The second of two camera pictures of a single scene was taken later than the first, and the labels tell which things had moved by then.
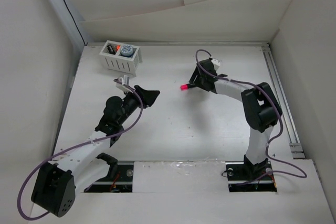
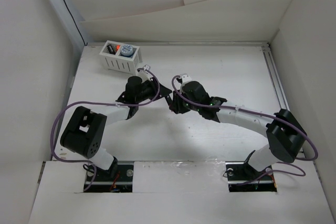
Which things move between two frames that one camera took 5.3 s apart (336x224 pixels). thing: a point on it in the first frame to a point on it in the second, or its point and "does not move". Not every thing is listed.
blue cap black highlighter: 111,49 does not move
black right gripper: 196,73 to 177,107
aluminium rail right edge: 297,152 does not move
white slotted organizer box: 121,57 does not move
